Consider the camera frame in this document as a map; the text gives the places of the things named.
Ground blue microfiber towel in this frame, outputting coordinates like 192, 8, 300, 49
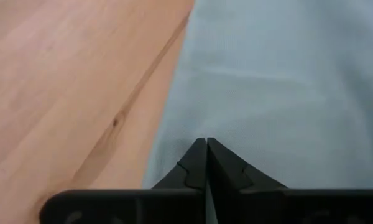
142, 0, 373, 224

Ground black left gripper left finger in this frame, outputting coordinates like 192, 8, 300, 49
39, 138, 208, 224

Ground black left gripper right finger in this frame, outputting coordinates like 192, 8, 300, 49
206, 137, 373, 224

